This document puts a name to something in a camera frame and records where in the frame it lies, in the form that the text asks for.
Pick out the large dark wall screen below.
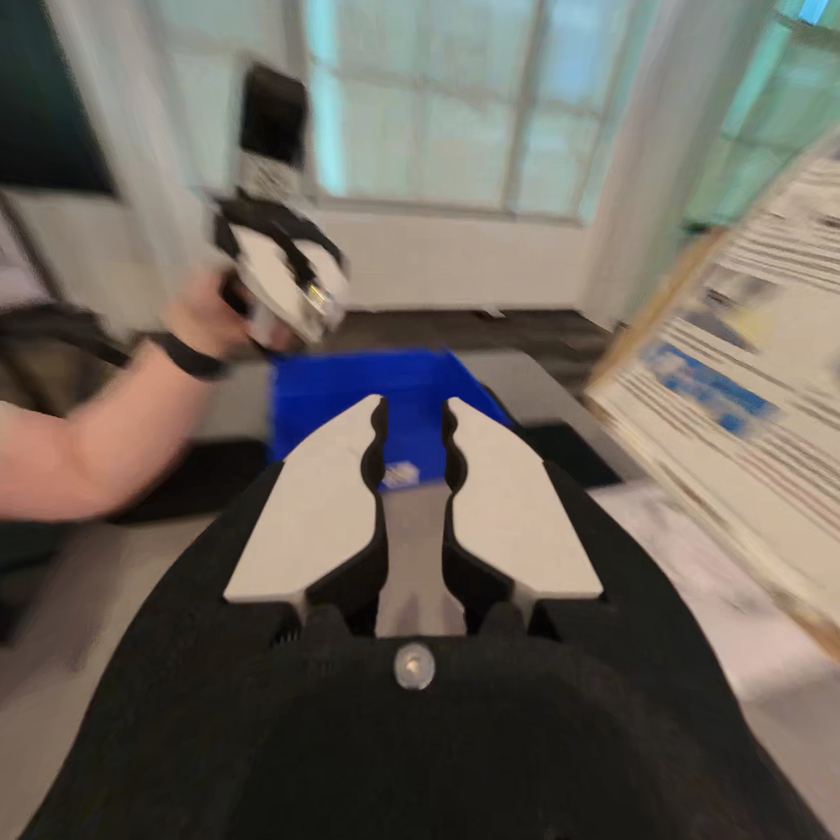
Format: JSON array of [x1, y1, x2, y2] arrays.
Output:
[[0, 0, 118, 196]]

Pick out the person's left hand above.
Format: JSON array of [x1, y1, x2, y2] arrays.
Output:
[[164, 269, 298, 363]]

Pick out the printed poster board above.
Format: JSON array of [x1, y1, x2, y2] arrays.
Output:
[[583, 134, 840, 660]]

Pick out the large grid window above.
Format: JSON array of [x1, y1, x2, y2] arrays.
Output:
[[305, 0, 621, 225]]

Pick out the black desk mat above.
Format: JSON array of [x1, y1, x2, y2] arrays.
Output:
[[521, 422, 623, 490]]

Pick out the teal glass window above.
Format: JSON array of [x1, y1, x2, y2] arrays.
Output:
[[682, 0, 840, 227]]

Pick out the black harness strap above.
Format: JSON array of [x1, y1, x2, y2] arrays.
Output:
[[0, 305, 132, 368]]

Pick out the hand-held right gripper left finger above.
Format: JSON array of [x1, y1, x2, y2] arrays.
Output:
[[222, 394, 391, 623]]

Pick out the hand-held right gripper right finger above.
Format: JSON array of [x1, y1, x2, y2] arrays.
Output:
[[441, 396, 605, 623]]

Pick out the blue plastic bin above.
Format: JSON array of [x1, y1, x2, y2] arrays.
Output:
[[268, 348, 516, 491]]

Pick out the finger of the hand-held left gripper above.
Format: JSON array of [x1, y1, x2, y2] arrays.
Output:
[[294, 238, 350, 330], [231, 226, 324, 347]]

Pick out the black wrist strap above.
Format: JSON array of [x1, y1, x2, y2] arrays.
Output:
[[138, 330, 229, 383]]

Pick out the silver hex bolt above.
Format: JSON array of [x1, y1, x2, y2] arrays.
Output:
[[303, 281, 342, 322]]

